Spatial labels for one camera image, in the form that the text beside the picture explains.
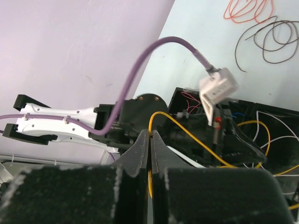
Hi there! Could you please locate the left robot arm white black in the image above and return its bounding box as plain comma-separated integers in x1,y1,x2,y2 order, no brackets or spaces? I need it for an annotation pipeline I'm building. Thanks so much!
0,93,267,167

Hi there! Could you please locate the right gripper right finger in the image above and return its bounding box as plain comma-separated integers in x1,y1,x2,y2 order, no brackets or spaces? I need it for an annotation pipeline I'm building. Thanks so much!
150,131,294,224

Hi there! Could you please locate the grey slotted cable duct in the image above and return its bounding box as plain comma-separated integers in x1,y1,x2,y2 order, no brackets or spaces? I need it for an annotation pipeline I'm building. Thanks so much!
0,154,114,166

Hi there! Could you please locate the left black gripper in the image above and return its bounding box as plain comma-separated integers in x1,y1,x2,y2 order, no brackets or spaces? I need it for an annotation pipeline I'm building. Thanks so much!
168,102,267,166

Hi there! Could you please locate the orange thin cable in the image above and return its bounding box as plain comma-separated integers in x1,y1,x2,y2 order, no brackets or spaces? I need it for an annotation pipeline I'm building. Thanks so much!
223,0,275,23

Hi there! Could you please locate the black three-compartment tray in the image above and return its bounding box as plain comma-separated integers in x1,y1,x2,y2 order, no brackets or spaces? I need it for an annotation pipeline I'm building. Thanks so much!
168,87,299,210

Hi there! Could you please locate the red thin cable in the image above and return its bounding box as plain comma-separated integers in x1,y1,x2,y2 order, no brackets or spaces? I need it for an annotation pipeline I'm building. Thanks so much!
181,91,203,115

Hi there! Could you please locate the white thin cable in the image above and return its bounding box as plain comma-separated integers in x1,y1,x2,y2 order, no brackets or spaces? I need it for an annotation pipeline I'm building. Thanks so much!
242,111,299,196

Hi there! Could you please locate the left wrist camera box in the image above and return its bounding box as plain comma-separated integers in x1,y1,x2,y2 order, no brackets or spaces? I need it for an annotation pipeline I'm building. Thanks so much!
199,68,238,126

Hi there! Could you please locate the yellow thin cable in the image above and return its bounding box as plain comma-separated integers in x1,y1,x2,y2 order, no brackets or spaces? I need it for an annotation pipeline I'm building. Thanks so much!
147,111,299,210

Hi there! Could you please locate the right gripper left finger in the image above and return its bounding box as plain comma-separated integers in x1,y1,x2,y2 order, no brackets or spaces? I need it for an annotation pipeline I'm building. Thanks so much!
0,130,149,224

